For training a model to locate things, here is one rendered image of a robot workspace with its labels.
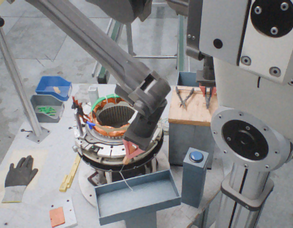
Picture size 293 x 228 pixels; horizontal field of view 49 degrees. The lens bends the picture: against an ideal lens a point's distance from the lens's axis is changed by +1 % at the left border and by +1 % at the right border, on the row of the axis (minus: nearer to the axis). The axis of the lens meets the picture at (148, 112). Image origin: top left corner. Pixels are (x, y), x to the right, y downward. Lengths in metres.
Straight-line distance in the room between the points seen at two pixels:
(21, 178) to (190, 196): 0.70
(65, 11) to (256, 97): 0.40
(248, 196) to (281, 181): 1.60
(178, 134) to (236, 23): 1.00
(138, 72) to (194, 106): 0.61
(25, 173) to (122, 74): 0.91
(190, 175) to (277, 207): 1.25
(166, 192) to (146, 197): 0.07
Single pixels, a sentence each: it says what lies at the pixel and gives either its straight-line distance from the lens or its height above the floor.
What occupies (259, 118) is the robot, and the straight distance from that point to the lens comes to 0.59.
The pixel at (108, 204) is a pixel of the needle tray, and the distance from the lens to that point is 1.03.
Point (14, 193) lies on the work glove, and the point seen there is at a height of 0.79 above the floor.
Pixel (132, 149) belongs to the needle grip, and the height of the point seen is 1.25.
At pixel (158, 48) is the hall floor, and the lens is 3.64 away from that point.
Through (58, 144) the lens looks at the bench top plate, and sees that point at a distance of 1.57.
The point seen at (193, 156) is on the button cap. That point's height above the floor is 1.04.
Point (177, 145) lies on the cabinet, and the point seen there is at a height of 0.91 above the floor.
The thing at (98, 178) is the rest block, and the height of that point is 0.84.
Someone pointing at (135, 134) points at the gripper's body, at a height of 1.32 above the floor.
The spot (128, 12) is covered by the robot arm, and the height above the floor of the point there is 1.73.
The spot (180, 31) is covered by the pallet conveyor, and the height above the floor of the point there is 0.76.
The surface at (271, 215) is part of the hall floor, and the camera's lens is 2.29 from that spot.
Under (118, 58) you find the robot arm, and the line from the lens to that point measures 0.67.
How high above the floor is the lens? 1.90
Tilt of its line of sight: 43 degrees down
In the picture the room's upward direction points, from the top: 3 degrees counter-clockwise
